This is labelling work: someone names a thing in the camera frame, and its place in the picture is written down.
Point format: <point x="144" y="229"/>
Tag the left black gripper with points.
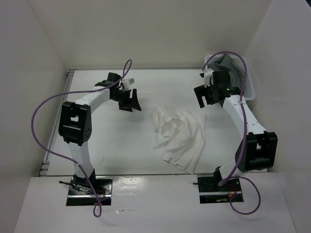
<point x="135" y="104"/>

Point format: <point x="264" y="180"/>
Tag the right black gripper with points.
<point x="201" y="91"/>

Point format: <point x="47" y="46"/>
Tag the white pleated skirt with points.
<point x="180" y="137"/>

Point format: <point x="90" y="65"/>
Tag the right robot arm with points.
<point x="257" y="149"/>

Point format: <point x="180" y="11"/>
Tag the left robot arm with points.
<point x="75" y="124"/>

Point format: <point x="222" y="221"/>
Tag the grey skirt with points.
<point x="225" y="62"/>

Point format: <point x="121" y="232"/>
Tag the white plastic basket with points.
<point x="249" y="91"/>

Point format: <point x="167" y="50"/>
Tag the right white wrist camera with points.
<point x="207" y="76"/>

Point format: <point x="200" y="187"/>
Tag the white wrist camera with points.
<point x="207" y="76"/>
<point x="126" y="83"/>

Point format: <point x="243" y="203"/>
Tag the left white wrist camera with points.
<point x="126" y="83"/>

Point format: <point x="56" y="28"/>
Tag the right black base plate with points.
<point x="210" y="192"/>

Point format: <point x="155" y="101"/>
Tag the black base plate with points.
<point x="210" y="192"/>
<point x="79" y="195"/>

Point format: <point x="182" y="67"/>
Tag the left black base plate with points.
<point x="79" y="195"/>

